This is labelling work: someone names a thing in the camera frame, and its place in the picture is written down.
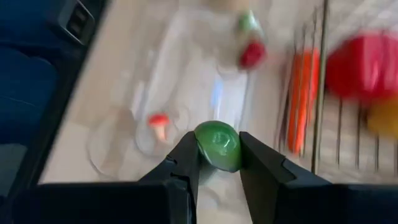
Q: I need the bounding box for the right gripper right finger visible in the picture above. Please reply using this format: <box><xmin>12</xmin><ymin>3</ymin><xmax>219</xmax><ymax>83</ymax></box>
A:
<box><xmin>238</xmin><ymin>131</ymin><xmax>398</xmax><ymax>224</ymax></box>

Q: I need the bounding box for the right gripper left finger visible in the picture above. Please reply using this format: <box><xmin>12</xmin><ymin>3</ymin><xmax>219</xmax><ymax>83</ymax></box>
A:
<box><xmin>11</xmin><ymin>130</ymin><xmax>201</xmax><ymax>224</ymax></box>

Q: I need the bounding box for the small red-capped mushroom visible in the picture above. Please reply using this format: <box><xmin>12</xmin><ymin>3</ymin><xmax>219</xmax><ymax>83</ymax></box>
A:
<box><xmin>147</xmin><ymin>113</ymin><xmax>171</xmax><ymax>144</ymax></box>

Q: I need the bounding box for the orange carrot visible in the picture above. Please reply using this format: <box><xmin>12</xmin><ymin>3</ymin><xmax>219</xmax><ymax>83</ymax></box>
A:
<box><xmin>285</xmin><ymin>48</ymin><xmax>322</xmax><ymax>155</ymax></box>

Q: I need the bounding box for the yellow bell pepper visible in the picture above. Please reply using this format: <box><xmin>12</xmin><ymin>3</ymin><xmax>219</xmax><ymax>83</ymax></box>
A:
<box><xmin>366</xmin><ymin>99</ymin><xmax>398</xmax><ymax>139</ymax></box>

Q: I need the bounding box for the small red toy vegetable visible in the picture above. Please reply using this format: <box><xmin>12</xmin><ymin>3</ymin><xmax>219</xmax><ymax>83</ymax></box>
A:
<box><xmin>238</xmin><ymin>40</ymin><xmax>267</xmax><ymax>70</ymax></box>

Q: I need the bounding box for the red bell pepper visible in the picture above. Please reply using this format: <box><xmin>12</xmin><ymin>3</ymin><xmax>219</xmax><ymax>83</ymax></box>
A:
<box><xmin>325</xmin><ymin>30</ymin><xmax>398</xmax><ymax>102</ymax></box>

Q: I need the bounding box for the clear plastic bin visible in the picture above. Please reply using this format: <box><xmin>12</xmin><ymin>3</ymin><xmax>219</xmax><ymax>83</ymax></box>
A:
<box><xmin>86</xmin><ymin>0</ymin><xmax>282</xmax><ymax>184</ymax></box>

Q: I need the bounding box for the black wire basket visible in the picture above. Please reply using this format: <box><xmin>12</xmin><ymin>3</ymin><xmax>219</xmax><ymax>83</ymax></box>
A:
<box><xmin>273</xmin><ymin>0</ymin><xmax>398</xmax><ymax>178</ymax></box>

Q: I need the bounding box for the black metal table frame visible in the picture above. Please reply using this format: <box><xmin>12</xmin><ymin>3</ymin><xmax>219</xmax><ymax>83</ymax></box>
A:
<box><xmin>0</xmin><ymin>0</ymin><xmax>108</xmax><ymax>224</ymax></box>

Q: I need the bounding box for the grey metal bracket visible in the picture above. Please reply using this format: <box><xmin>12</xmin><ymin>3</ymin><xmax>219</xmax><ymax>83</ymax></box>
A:
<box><xmin>58</xmin><ymin>0</ymin><xmax>96</xmax><ymax>47</ymax></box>

